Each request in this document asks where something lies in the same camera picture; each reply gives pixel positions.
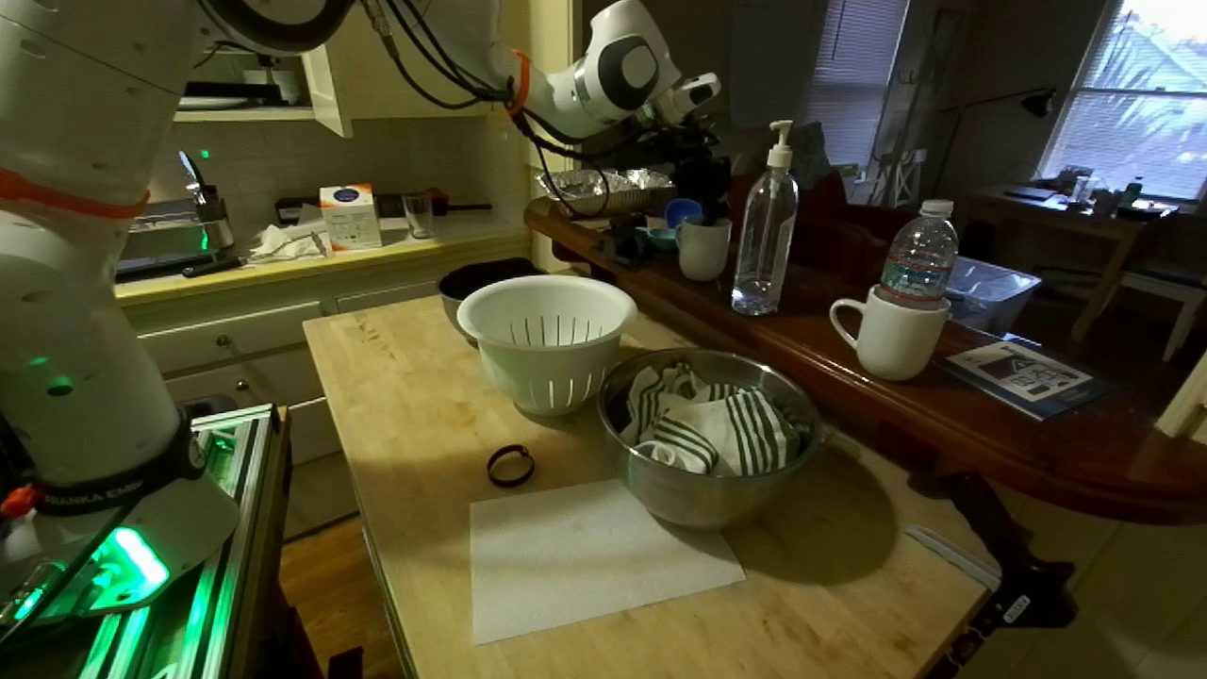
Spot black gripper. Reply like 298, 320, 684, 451
641, 111, 744, 227

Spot blue plastic bowl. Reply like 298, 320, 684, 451
659, 192, 706, 235

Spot white ceramic mug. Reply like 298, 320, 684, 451
825, 281, 953, 383
670, 213, 734, 287

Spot clear hand sanitizer pump bottle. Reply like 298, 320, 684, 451
729, 116, 809, 320

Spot small teal bowl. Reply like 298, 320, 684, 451
630, 219, 680, 265

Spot clear plastic water bottle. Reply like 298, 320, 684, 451
874, 196, 965, 313

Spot white plastic colander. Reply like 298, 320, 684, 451
452, 272, 641, 423

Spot striped white cloth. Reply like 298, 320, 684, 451
619, 359, 795, 480

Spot dark wooden bar counter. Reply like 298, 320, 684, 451
523, 184, 1207, 529

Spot clear plastic container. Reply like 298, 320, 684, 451
939, 253, 1047, 338

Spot black desk lamp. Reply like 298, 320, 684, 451
928, 79, 1068, 179

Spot printed magazine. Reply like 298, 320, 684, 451
942, 336, 1102, 427

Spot white cardboard box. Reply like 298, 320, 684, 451
314, 178, 385, 256

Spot wooden desk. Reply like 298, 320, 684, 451
962, 179, 1207, 350

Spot white paper sheet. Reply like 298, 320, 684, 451
463, 475, 750, 648

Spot loose white papers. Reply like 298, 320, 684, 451
245, 219, 337, 265

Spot bright window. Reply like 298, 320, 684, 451
1035, 0, 1207, 207

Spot cream cabinet with drawers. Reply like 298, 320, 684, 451
110, 211, 540, 538

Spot black electronic device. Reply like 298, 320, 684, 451
115, 147, 245, 281

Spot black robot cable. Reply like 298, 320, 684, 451
360, 0, 596, 167

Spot black rubber ring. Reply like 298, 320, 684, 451
484, 441, 540, 495

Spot cream wall shelf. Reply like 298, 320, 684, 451
170, 41, 356, 139

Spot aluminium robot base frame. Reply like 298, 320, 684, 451
0, 399, 298, 679

